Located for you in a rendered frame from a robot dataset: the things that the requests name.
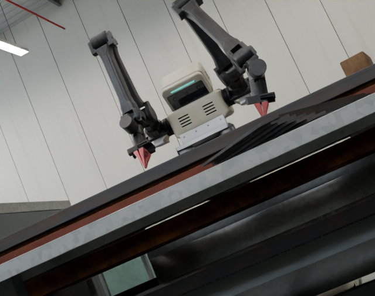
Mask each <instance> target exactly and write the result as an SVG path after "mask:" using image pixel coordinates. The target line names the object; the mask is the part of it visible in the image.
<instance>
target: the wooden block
mask: <svg viewBox="0 0 375 296"><path fill-rule="evenodd" d="M372 64H374V63H373V61H372V59H371V57H369V56H368V55H367V54H365V53H364V52H363V51H361V52H359V53H357V54H356V55H354V56H352V57H350V58H348V59H346V60H344V61H343V62H340V65H341V67H342V69H343V71H344V74H345V75H346V76H349V75H351V74H353V73H355V72H358V71H360V70H362V69H364V68H366V67H368V66H370V65H372Z"/></svg>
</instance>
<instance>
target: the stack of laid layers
mask: <svg viewBox="0 0 375 296"><path fill-rule="evenodd" d="M374 80H375V64H374V65H371V66H369V67H367V68H365V69H362V70H360V71H358V72H356V73H354V74H352V75H350V76H348V77H346V78H343V79H341V80H339V81H337V82H335V83H332V84H331V85H329V86H327V87H324V88H322V89H320V90H318V91H315V92H313V93H311V94H309V95H307V96H305V97H303V98H301V99H299V100H296V101H294V102H292V103H290V104H288V105H286V106H284V107H282V108H280V109H277V110H275V111H273V112H271V113H268V114H267V115H265V116H262V117H260V118H258V119H256V120H254V121H252V122H249V123H247V124H245V125H243V126H241V127H239V128H237V129H235V130H232V131H230V132H228V133H226V134H224V135H222V136H220V137H218V138H216V139H213V140H211V141H209V142H207V143H205V144H202V145H200V146H198V147H196V148H194V149H192V150H190V151H188V152H186V153H183V154H181V155H179V156H177V157H175V158H173V159H171V160H169V161H167V162H164V163H162V164H160V165H158V166H156V167H153V168H152V169H150V170H147V171H145V172H143V173H141V174H138V175H136V176H134V177H132V178H130V179H128V180H126V181H124V182H122V183H119V184H117V185H115V186H113V187H111V188H109V189H107V190H105V191H103V192H100V193H98V194H96V195H94V196H91V197H89V198H88V199H85V200H83V201H81V202H79V203H77V204H75V205H72V206H70V207H68V208H66V209H64V210H62V211H60V212H58V213H56V214H53V215H51V216H49V217H47V218H44V219H43V220H41V221H38V222H37V223H34V224H32V225H30V226H28V227H25V228H23V229H21V230H19V231H17V232H15V233H13V234H11V235H9V236H6V237H4V238H2V239H0V253H3V252H5V251H7V250H10V249H12V248H14V247H16V246H18V245H20V244H22V243H24V242H27V241H29V240H31V239H33V238H35V237H37V236H39V235H42V234H44V233H46V232H48V231H50V230H53V229H54V228H56V227H59V226H61V225H63V224H66V223H68V222H70V221H72V220H74V219H76V218H78V217H80V216H83V215H85V214H87V213H89V212H91V211H93V210H95V209H97V208H100V207H102V206H104V205H107V204H109V203H111V202H112V201H115V200H117V199H119V198H122V197H124V196H126V195H128V194H130V193H132V192H134V191H136V190H139V189H141V188H143V187H145V186H148V185H149V184H151V183H154V182H156V181H158V180H160V179H163V178H165V177H167V176H169V175H171V174H173V173H175V172H177V171H180V170H182V169H184V168H186V167H188V166H190V165H192V164H195V163H197V162H199V161H202V160H204V159H206V158H207V157H210V156H212V155H214V154H216V153H219V152H220V151H221V150H223V149H224V148H226V147H227V146H229V145H230V144H231V143H233V142H234V141H236V140H237V139H239V138H240V137H241V136H243V135H244V134H245V133H247V132H248V131H250V130H251V129H253V128H254V127H255V126H257V125H258V124H260V123H262V122H264V121H266V120H268V119H270V118H272V117H274V116H277V115H279V114H283V113H287V112H291V111H294V110H298V109H302V108H305V107H309V106H313V105H317V104H320V103H324V102H328V101H331V100H333V99H335V98H337V97H339V96H341V95H343V94H346V93H348V92H350V91H352V90H355V89H357V88H359V87H361V86H363V85H365V84H367V83H370V82H372V81H374Z"/></svg>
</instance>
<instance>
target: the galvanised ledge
mask: <svg viewBox="0 0 375 296"><path fill-rule="evenodd" d="M372 162H375V153H373V154H371V155H369V156H367V157H364V158H362V159H360V160H358V161H356V162H353V163H350V164H348V165H347V166H344V167H342V168H339V169H337V170H335V171H333V172H330V173H328V174H325V175H324V176H321V177H319V178H317V179H314V180H312V181H310V182H308V183H305V184H303V185H301V186H299V187H296V188H294V189H292V190H289V191H287V192H285V193H282V194H280V195H278V196H276V197H274V198H271V199H269V200H267V201H264V202H262V203H260V204H257V205H255V206H253V207H251V208H248V209H246V210H244V211H242V212H240V213H237V214H235V215H233V216H230V217H228V218H226V219H223V220H221V221H219V222H217V223H214V224H212V225H210V226H208V227H206V228H203V229H201V230H198V231H196V232H194V233H192V234H189V235H187V236H185V237H183V238H180V239H178V240H175V241H173V242H172V243H169V244H167V245H164V246H162V247H160V248H158V249H155V250H153V251H151V252H149V253H147V256H148V259H149V260H151V259H153V258H155V257H158V256H159V255H162V254H164V253H167V252H169V251H171V250H173V249H176V248H178V247H181V246H182V245H185V244H187V243H190V242H192V241H194V240H196V239H199V238H201V237H203V236H206V235H208V234H210V233H213V232H215V231H217V230H219V229H222V228H224V227H226V226H228V225H231V224H233V223H236V222H237V221H240V220H242V219H245V218H247V217H249V216H251V215H254V214H256V213H258V212H260V211H263V210H265V209H267V208H270V207H272V206H274V205H276V204H279V203H281V202H283V201H285V200H288V199H291V198H292V197H295V196H297V195H299V194H302V193H304V192H306V191H308V190H311V189H314V188H315V187H317V186H320V185H322V184H325V183H327V182H329V181H331V180H334V179H336V178H338V177H340V176H343V175H345V174H347V173H350V172H352V171H354V170H357V169H359V168H361V167H363V166H366V165H368V164H370V163H372Z"/></svg>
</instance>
